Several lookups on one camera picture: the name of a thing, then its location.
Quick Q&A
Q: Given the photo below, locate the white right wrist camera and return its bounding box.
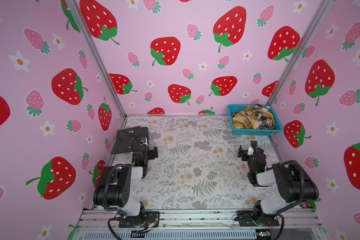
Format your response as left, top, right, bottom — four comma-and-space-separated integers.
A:
247, 141, 258, 156

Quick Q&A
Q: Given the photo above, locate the grey white plaid shirt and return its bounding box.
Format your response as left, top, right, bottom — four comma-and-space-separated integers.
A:
250, 105, 276, 130

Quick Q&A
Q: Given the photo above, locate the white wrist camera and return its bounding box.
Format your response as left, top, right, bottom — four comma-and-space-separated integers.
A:
139, 137, 149, 148
247, 141, 258, 156

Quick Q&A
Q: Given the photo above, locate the aluminium frame post left corner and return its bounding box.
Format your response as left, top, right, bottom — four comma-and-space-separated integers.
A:
67, 0, 127, 120

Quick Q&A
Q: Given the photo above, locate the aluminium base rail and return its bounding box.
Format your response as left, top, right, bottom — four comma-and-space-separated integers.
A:
71, 209, 329, 240

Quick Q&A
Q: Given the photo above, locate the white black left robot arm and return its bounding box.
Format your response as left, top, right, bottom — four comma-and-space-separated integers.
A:
93, 147, 159, 225

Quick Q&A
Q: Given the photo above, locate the aluminium frame post right corner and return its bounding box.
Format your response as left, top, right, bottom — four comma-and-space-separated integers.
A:
267, 0, 333, 106

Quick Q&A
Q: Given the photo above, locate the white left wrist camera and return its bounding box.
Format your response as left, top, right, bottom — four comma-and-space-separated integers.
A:
139, 137, 149, 148

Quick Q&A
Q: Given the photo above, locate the yellow plaid shirt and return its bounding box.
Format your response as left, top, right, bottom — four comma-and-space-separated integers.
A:
232, 105, 274, 130

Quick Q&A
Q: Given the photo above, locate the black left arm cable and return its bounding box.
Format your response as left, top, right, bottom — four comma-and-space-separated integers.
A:
101, 163, 130, 240

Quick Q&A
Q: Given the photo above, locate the dark grey pinstriped shirt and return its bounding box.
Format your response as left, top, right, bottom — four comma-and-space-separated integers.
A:
111, 126, 149, 155

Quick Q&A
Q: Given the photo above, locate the aluminium frame post corner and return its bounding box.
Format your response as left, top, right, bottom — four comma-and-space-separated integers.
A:
267, 0, 333, 106
67, 0, 127, 120

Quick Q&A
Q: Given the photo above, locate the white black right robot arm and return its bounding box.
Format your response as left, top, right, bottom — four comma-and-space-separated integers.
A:
235, 141, 319, 227

